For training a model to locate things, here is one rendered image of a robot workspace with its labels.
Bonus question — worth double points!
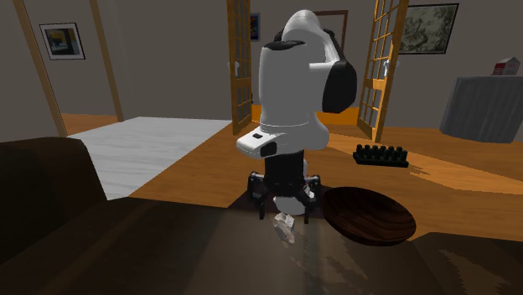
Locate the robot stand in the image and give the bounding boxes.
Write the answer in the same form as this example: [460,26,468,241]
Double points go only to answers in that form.
[228,184,328,215]

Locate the grey draped table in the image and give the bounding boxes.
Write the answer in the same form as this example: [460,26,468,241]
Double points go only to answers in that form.
[439,57,523,144]

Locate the white rug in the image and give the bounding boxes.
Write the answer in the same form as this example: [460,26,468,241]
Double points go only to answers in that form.
[67,116,233,201]

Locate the white framed wall picture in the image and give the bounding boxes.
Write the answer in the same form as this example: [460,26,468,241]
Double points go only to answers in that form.
[39,22,86,61]

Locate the grey crumpled lump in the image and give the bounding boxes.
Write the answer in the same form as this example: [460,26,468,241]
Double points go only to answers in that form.
[272,213,296,246]

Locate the black framed grey wall picture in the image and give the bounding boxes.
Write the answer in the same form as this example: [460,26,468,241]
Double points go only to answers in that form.
[398,3,460,55]

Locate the small blue wall picture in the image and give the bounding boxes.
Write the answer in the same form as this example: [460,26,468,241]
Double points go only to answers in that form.
[250,13,262,43]

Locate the dark brown wooden bowl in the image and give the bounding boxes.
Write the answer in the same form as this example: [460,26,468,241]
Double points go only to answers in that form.
[321,186,417,247]

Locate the wooden door frame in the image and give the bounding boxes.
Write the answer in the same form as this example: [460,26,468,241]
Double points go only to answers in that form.
[12,0,125,138]

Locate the dark brown sofa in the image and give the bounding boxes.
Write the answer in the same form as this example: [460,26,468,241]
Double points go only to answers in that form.
[0,137,523,295]

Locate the black ribbed block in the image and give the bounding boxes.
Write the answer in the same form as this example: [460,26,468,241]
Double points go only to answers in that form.
[352,143,410,169]

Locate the wooden glazed door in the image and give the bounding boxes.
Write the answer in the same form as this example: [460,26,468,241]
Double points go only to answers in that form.
[226,0,253,136]
[356,0,410,144]

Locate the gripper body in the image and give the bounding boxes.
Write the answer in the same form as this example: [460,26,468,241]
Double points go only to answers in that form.
[263,150,306,199]

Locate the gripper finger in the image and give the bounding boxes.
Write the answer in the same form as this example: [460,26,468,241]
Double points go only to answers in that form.
[296,174,322,225]
[247,171,272,220]

